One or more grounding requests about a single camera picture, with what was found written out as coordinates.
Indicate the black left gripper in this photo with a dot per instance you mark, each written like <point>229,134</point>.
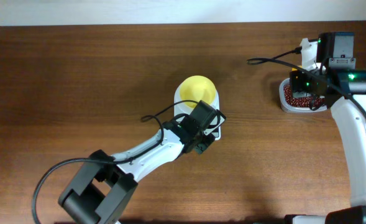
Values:
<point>202,149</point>

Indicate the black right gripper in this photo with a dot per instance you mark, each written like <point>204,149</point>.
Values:
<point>294,77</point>

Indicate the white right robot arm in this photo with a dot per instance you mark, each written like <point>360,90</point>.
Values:
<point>343,89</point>

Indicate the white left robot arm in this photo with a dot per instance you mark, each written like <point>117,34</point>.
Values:
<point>104,185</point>

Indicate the yellow plastic bowl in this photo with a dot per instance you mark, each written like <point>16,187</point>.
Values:
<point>197,88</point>

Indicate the red beans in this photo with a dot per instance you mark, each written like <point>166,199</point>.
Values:
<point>301,102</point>

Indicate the clear plastic bean container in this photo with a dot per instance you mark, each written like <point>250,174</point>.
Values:
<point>290,109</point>

